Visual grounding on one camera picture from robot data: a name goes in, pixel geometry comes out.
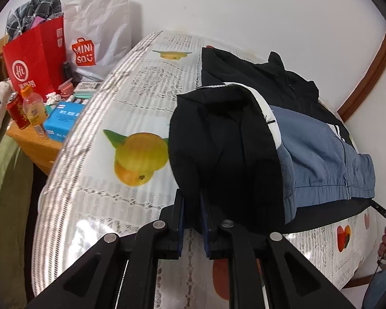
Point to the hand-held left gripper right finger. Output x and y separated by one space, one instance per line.
205 231

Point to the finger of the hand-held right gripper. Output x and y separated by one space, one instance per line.
376 205

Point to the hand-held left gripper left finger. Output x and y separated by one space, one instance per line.
181 225

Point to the black white blue jacket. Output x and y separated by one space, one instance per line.
231 141

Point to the person's right forearm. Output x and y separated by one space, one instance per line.
382 286

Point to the brown wooden baseboard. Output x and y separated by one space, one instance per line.
357 281

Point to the fruit print tablecloth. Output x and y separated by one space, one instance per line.
115 103

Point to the blue tissue box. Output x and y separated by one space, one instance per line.
62 120

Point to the wooden nightstand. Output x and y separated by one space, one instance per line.
35 148

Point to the green cloth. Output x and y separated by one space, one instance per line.
9 199

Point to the pink round container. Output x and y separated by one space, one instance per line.
66 88

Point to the crumpled white tissue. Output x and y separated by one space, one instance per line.
52 98

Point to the orange juice bottle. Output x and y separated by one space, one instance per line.
34 112

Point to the red drink can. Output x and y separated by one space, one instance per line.
17 111

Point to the white paper bag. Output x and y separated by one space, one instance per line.
99 32

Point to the red paper bag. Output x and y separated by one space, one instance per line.
35 58

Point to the dark plaid cloth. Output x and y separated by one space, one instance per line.
32 9

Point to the brown wooden door frame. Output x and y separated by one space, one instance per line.
370 80

